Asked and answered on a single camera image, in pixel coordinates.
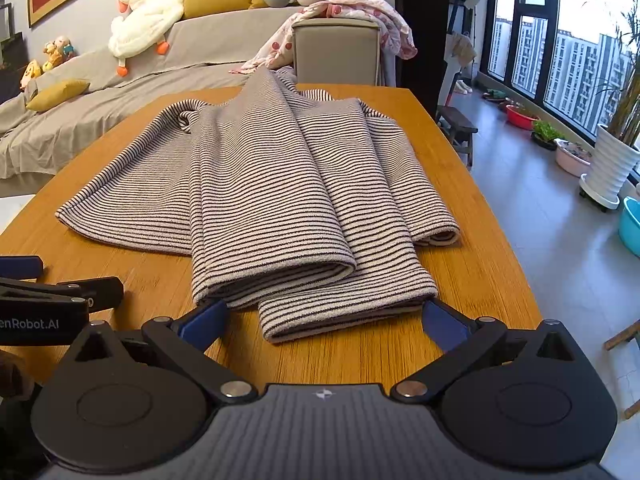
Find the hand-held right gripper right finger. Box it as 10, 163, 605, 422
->
390, 298, 576, 404

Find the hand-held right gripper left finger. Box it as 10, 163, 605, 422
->
64, 298, 258, 404

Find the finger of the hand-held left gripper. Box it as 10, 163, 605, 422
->
0, 276, 124, 311
0, 256, 44, 279

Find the striped knit sweater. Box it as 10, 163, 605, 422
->
55, 66, 461, 343

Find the white side table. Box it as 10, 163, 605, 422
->
0, 195, 36, 237

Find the small yellow throw pillow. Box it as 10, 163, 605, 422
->
25, 80, 91, 112

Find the wooden chair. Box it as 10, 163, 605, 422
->
604, 320, 640, 421

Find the yellow plush toy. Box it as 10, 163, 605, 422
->
20, 59, 43, 92

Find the white wheeled pot tray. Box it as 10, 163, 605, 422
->
579, 174, 622, 211

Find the dark wooden stool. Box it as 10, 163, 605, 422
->
436, 106, 478, 167

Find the blue plastic basin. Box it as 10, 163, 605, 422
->
618, 197, 640, 258

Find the white plant bowl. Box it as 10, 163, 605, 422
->
555, 139, 593, 177

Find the orange plush toy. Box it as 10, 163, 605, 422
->
42, 41, 63, 72

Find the small green potted plant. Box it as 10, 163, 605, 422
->
531, 120, 566, 152

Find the red plastic basin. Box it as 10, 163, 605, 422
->
506, 104, 541, 131

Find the bamboo plant in white pot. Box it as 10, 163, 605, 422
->
584, 7, 640, 197

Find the white goose plush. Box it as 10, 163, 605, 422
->
108, 0, 186, 77

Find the grey sofa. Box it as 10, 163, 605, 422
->
0, 2, 386, 196

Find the black framed window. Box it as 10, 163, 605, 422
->
480, 0, 640, 156

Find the beige hanging cloth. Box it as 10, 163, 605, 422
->
452, 32, 478, 66

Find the white standing rack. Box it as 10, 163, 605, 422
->
440, 0, 483, 106

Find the pink floral blanket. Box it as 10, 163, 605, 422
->
229, 0, 418, 73

